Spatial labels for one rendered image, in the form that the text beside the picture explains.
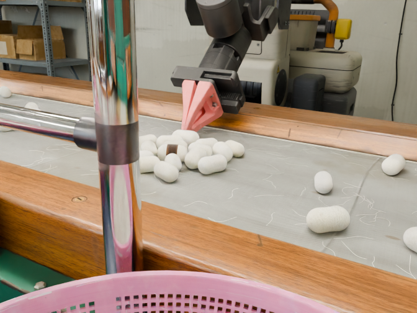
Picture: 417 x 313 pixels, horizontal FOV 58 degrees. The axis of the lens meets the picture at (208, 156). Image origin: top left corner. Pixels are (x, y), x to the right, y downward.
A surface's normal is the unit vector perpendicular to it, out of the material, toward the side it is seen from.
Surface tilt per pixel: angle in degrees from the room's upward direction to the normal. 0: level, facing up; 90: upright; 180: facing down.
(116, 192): 90
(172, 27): 90
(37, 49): 90
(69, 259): 90
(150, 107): 45
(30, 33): 105
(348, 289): 0
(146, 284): 75
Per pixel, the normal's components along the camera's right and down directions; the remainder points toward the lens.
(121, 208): 0.30, 0.33
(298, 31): -0.47, 0.33
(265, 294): -0.35, 0.04
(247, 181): 0.03, -0.94
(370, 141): -0.31, -0.46
